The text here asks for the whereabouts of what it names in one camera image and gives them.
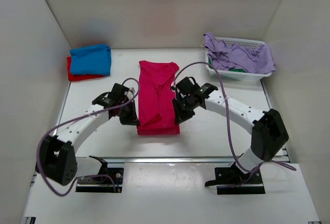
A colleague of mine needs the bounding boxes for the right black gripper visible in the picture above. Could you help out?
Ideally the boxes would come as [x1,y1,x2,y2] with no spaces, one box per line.
[172,95,195,125]

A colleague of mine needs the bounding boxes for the magenta t shirt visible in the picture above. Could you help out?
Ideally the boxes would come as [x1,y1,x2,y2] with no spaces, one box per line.
[137,60,180,136]

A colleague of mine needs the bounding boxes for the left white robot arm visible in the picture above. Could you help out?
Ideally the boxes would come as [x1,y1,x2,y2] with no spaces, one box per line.
[39,83,140,186]

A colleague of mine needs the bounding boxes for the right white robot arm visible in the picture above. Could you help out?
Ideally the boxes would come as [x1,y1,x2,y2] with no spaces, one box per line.
[171,77,289,187]

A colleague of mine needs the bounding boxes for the white plastic laundry basket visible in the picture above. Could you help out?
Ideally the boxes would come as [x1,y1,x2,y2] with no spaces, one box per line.
[215,37,272,82]

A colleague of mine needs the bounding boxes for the green t shirt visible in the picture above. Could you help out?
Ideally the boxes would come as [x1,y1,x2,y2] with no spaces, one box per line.
[208,58,246,73]

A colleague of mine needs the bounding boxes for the folded blue t shirt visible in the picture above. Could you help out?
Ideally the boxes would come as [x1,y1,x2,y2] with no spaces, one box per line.
[70,43,111,76]

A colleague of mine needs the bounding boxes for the folded red t shirt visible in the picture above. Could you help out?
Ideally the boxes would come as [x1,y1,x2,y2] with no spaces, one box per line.
[67,56,105,82]

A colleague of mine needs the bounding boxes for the lavender t shirt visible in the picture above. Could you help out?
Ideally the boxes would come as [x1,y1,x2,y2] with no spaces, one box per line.
[204,32,275,74]

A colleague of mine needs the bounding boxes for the aluminium rail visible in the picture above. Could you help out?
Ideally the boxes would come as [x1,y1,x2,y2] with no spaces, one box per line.
[104,156,234,164]

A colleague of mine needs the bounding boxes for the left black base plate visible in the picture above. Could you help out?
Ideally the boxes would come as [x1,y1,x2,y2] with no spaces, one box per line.
[75,155,124,194]

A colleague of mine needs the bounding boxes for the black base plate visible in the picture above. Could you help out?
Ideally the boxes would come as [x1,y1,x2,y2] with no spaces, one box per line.
[205,167,266,195]
[75,155,124,194]

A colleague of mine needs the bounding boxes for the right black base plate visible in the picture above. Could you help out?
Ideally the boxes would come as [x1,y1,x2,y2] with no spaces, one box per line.
[205,167,266,195]

